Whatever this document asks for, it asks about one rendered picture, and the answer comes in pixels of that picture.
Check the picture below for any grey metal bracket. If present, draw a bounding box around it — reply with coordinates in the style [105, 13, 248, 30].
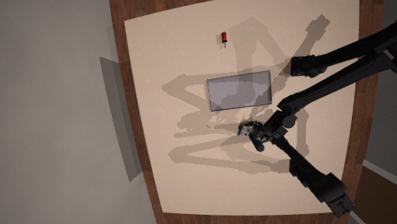
[238, 125, 251, 137]

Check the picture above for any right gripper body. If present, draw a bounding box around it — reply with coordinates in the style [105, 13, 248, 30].
[257, 122, 273, 139]

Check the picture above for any blue electric screwdriver barrel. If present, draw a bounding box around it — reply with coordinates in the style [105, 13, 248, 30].
[249, 131, 264, 152]

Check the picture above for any red hand screwdriver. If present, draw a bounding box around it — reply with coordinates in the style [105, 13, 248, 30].
[221, 32, 227, 44]

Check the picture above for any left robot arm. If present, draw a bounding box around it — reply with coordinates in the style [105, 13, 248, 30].
[271, 136, 356, 218]

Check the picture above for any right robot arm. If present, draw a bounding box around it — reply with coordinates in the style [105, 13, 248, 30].
[264, 20, 397, 138]

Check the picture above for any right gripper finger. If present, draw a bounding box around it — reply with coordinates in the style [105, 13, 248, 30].
[251, 126, 263, 140]
[260, 134, 272, 143]

